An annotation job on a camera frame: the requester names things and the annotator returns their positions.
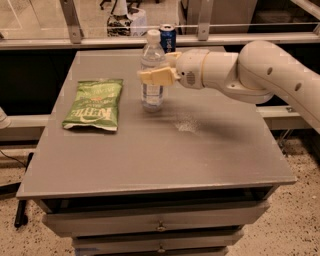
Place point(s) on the grey drawer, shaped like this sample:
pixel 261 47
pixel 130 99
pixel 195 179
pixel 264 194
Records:
pixel 157 242
pixel 155 219

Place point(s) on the grey drawer cabinet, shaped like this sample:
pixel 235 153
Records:
pixel 201 148

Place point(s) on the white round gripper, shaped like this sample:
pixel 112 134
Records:
pixel 190 68

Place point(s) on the white bag behind glass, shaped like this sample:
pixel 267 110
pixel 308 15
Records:
pixel 126 20

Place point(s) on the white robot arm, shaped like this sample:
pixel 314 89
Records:
pixel 260 71

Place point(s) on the metal window rail frame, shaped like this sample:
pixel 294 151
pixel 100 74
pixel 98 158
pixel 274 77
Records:
pixel 49 24

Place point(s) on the clear blue-label water bottle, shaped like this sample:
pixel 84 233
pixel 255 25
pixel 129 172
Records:
pixel 152 56

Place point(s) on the lower grey drawer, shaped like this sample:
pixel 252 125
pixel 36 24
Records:
pixel 157 242

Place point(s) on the blue pepsi can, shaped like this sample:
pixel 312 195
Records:
pixel 168 37

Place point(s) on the black floor stand leg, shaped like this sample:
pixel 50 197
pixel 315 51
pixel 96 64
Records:
pixel 21 218

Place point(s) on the upper grey drawer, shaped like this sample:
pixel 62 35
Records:
pixel 155 219

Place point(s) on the white object at left edge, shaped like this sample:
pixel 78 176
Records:
pixel 4 119

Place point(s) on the green kettle chip bag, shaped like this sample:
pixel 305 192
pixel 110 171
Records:
pixel 95 105

